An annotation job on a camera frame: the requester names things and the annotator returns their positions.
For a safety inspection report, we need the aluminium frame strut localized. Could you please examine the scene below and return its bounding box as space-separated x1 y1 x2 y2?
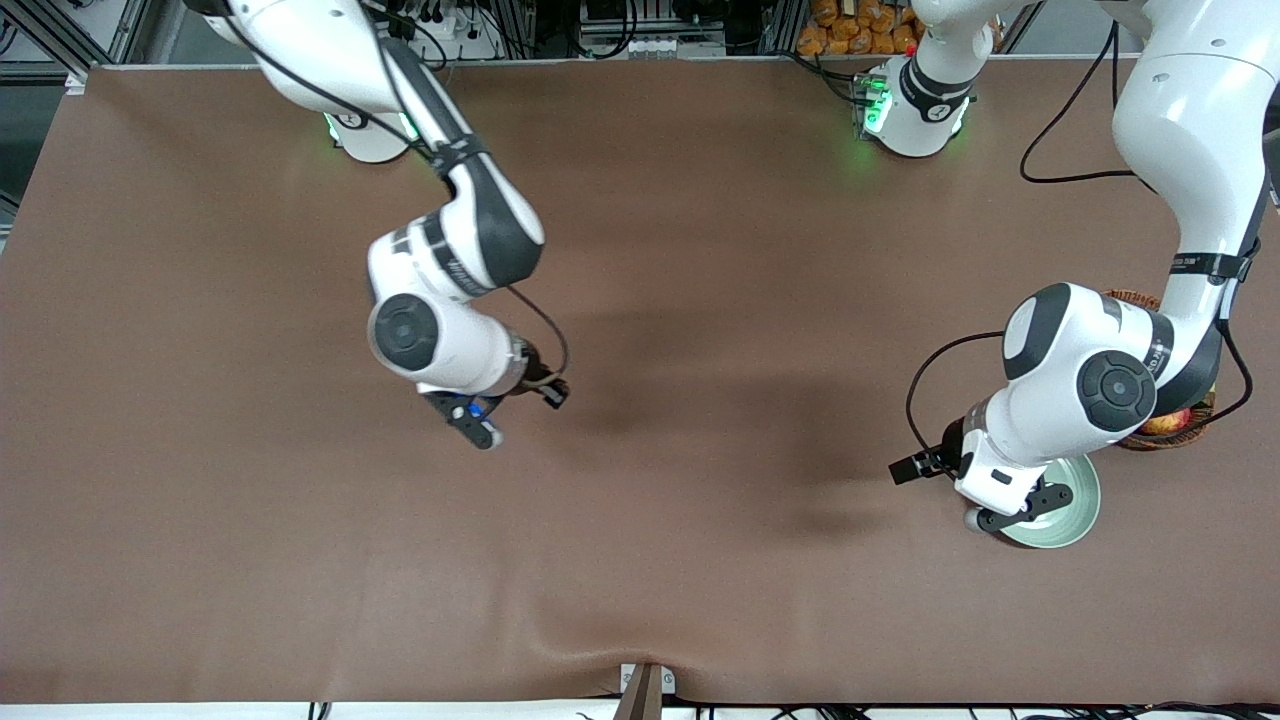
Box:
10 0 91 81

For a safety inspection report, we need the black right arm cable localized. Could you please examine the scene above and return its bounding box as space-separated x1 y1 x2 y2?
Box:
505 285 571 376

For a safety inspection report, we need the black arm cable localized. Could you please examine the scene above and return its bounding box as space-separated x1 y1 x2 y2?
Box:
505 285 571 376
905 20 1254 451

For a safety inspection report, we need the brown table mat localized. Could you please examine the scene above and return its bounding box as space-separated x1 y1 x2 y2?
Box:
0 55 1280 706

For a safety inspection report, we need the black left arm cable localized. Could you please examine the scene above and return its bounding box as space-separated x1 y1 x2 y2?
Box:
905 20 1254 451

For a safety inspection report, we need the brown wicker basket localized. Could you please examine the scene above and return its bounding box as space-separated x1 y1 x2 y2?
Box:
1105 290 1217 451

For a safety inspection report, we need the pale green round plate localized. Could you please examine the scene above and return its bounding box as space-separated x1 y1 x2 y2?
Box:
1000 455 1102 550

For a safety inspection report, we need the orange bread rolls pile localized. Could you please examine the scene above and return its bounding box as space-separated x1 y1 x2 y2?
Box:
797 0 926 57

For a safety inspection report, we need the white power strip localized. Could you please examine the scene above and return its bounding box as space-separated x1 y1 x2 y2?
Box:
405 5 496 49

